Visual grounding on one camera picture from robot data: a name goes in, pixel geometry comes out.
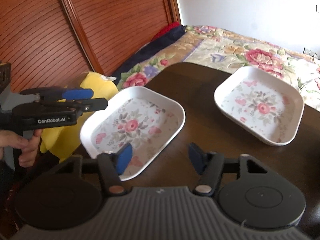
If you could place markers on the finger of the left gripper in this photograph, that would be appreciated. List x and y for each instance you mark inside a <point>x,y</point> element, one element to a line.
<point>53,94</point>
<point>78,107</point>

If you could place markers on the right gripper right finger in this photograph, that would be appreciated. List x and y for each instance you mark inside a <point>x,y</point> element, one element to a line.
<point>210,168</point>

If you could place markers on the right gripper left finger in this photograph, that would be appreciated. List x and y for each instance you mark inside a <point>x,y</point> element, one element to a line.
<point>111,166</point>

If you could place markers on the floral square plate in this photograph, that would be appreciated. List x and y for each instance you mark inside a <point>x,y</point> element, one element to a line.
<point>265,106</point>
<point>136,115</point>

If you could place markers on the person's left hand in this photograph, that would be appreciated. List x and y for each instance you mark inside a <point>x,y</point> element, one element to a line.
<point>29,147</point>

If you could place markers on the yellow plush toy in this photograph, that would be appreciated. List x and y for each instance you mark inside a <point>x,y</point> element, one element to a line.
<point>63,141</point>

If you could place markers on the wooden slatted headboard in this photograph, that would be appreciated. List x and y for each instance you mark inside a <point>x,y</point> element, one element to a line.
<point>48,42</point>

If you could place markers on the dark blue blanket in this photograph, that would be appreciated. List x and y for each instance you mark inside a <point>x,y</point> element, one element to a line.
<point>149,50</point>

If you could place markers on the floral bed quilt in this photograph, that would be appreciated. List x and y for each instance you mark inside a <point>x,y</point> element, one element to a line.
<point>228,51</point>

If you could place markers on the red cloth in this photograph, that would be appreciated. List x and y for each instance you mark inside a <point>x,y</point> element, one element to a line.
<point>166,29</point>

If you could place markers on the wall power outlet strip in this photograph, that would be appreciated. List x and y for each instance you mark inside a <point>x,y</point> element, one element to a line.
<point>311,53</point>

